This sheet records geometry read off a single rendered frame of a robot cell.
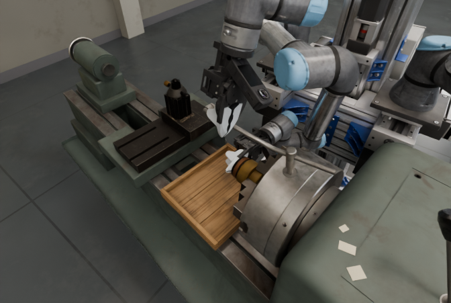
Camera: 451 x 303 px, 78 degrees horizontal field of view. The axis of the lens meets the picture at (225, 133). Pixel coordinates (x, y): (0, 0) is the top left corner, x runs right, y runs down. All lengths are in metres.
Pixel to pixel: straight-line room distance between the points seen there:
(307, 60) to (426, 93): 0.51
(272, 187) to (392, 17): 0.84
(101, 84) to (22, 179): 1.43
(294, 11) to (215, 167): 0.74
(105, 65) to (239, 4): 1.02
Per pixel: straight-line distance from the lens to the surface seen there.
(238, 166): 0.86
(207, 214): 1.03
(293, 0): 0.58
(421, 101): 1.17
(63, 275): 2.12
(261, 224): 0.71
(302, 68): 0.78
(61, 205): 2.42
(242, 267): 0.97
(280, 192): 0.68
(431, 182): 0.79
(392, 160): 0.79
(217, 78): 0.59
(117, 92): 1.59
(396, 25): 1.31
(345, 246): 0.60
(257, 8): 0.55
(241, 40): 0.56
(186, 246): 1.36
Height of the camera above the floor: 1.76
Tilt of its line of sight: 42 degrees down
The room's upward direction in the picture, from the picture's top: straight up
